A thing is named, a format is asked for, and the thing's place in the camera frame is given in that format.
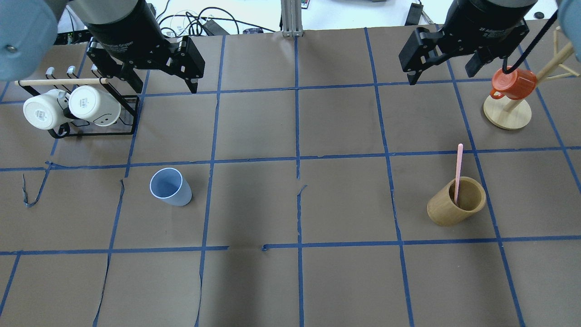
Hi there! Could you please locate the white mug far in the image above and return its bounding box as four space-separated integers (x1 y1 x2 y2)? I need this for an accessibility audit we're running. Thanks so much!
23 89 73 130

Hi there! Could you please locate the pink chopstick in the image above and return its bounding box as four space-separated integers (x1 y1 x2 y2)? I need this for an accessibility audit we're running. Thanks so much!
453 143 463 206

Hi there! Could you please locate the white mug near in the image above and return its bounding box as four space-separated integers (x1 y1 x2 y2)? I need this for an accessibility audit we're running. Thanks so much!
69 85 122 127

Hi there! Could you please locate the wooden mug tree stand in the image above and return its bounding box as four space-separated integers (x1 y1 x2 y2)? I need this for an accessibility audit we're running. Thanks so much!
483 26 580 130

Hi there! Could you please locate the orange mug on stand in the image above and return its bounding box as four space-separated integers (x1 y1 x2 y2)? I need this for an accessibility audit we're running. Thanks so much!
490 68 537 101

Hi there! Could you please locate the black power adapter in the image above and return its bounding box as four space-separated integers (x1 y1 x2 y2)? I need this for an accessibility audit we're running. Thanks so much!
404 3 423 25

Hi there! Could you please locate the light blue plastic cup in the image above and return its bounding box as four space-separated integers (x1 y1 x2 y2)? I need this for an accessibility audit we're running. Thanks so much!
149 167 193 207

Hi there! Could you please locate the wooden rod on rack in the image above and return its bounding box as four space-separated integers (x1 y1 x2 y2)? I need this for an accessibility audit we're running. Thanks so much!
14 77 110 87

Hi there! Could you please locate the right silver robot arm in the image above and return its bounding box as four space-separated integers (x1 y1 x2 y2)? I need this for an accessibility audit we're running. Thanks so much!
399 0 581 85

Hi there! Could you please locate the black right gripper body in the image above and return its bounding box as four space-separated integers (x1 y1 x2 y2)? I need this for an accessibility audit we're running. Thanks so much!
399 0 531 77

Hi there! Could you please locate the bamboo chopstick holder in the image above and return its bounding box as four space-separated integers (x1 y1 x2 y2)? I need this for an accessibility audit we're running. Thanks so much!
427 176 487 226

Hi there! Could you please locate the white mug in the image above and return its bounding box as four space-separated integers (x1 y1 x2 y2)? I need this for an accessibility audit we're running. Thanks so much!
69 85 122 127
23 89 73 130

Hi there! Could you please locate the aluminium frame post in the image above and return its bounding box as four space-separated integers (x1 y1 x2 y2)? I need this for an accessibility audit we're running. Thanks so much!
281 0 304 37

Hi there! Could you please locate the black wire mug rack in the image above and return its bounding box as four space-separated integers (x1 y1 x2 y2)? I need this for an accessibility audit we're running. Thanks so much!
46 65 140 139

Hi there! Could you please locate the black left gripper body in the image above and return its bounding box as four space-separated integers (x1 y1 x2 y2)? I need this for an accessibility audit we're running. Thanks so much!
84 0 205 93

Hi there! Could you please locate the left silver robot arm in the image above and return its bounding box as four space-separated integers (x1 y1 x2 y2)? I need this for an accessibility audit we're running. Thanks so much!
0 0 205 93

